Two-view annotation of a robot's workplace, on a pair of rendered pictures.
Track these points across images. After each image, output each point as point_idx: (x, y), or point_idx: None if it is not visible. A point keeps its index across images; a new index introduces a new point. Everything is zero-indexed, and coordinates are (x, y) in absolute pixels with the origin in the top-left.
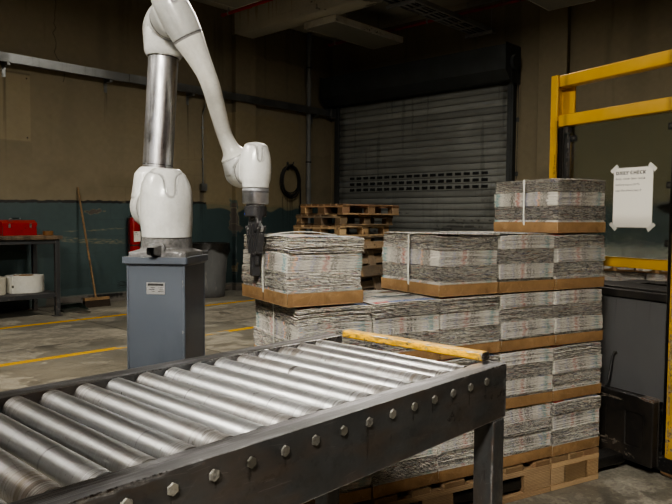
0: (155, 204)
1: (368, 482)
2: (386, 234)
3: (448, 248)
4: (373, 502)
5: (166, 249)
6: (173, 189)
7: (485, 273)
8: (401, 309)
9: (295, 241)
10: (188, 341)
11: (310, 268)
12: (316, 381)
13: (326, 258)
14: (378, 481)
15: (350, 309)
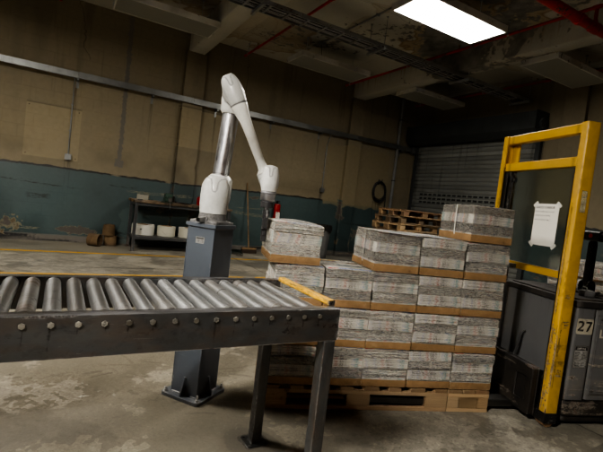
0: (205, 195)
1: (311, 374)
2: (358, 228)
3: (383, 240)
4: None
5: (208, 220)
6: (216, 187)
7: (409, 260)
8: (345, 273)
9: (278, 224)
10: (214, 272)
11: (287, 240)
12: (217, 297)
13: (298, 236)
14: None
15: (310, 268)
